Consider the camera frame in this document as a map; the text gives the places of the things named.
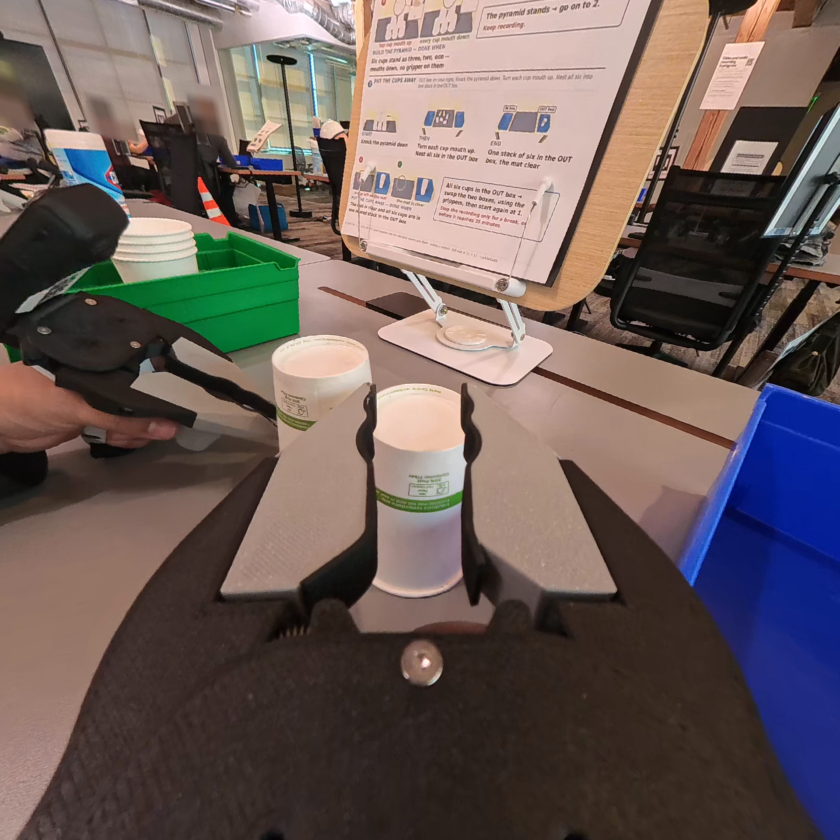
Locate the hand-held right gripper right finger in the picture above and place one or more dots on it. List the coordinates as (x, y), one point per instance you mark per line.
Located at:
(538, 518)

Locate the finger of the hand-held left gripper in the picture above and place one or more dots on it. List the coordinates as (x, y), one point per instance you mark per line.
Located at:
(216, 371)
(229, 420)

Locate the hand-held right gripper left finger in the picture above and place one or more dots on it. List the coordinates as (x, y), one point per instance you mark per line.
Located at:
(302, 518)

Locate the green plastic bin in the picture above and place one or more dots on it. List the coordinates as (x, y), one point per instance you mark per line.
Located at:
(249, 295)

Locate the white green-banded paper cup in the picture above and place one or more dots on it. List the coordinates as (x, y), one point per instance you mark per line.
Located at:
(420, 459)
(315, 374)

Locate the stack of white paper cups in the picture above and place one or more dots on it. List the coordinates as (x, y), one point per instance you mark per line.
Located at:
(157, 256)

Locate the blue plastic bin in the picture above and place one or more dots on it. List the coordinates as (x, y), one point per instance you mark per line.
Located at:
(774, 590)

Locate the person's left forearm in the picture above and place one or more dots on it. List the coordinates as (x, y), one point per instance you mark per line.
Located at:
(23, 472)

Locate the person's left hand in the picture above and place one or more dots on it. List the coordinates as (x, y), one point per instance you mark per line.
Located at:
(46, 413)

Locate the blue storage crate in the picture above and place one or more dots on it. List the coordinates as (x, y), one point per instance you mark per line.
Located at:
(268, 216)

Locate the orange traffic cone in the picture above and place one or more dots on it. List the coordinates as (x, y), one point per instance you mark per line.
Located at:
(213, 203)

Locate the wipes canister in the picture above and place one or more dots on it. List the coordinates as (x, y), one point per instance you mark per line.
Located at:
(82, 164)

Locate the long background table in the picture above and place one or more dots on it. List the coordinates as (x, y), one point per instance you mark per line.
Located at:
(262, 172)

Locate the black floor lamp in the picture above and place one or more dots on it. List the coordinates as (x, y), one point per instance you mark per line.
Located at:
(289, 131)

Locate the black bag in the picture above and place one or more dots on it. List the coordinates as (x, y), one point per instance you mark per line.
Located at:
(807, 358)

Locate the black mesh chair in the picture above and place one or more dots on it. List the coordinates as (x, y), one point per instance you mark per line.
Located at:
(702, 249)

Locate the wooden instruction board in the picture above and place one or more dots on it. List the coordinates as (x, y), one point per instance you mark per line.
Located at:
(472, 131)

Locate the white wall notice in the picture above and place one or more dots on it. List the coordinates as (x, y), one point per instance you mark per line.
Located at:
(732, 75)

